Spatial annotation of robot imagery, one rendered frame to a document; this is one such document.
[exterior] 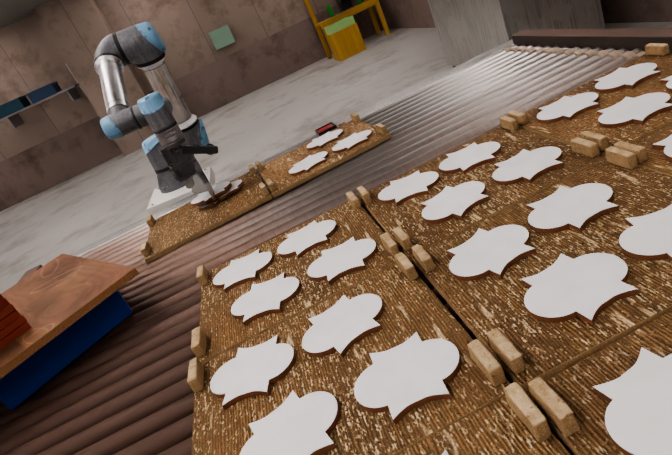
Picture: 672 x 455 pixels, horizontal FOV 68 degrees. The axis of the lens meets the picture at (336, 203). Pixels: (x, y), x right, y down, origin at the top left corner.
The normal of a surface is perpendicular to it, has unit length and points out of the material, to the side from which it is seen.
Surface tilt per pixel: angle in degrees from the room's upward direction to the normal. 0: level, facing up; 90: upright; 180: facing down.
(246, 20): 90
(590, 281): 0
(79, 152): 90
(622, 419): 0
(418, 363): 0
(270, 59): 90
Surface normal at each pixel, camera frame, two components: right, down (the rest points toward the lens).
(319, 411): -0.39, -0.84
